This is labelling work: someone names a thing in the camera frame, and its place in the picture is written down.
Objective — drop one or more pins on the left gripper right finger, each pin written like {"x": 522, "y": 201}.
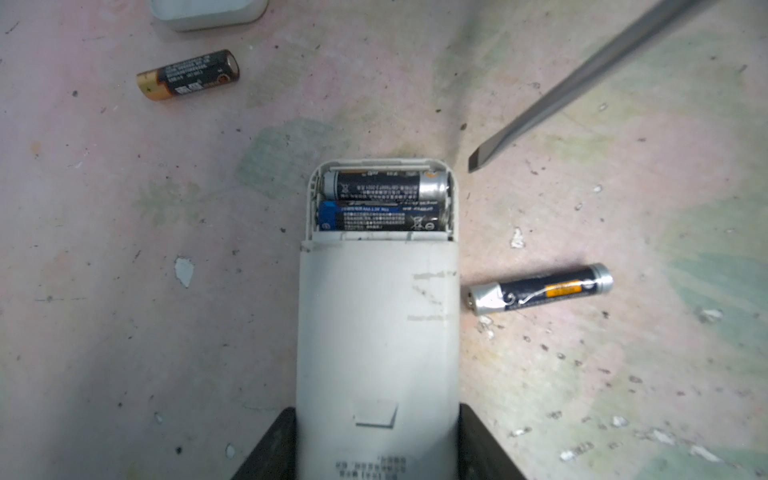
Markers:
{"x": 480, "y": 455}

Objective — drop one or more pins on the orange black handled screwdriver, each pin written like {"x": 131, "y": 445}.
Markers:
{"x": 655, "y": 23}

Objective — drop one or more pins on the black silver AA battery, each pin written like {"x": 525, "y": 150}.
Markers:
{"x": 385, "y": 186}

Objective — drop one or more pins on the white battery cover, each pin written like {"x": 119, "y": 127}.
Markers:
{"x": 192, "y": 15}

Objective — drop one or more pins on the blue black AA battery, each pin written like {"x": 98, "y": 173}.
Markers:
{"x": 378, "y": 216}

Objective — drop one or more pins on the white remote control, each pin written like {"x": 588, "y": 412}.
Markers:
{"x": 377, "y": 393}

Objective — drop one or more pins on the black gold AA battery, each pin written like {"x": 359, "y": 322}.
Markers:
{"x": 189, "y": 76}

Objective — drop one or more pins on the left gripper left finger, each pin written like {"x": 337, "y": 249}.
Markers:
{"x": 274, "y": 456}

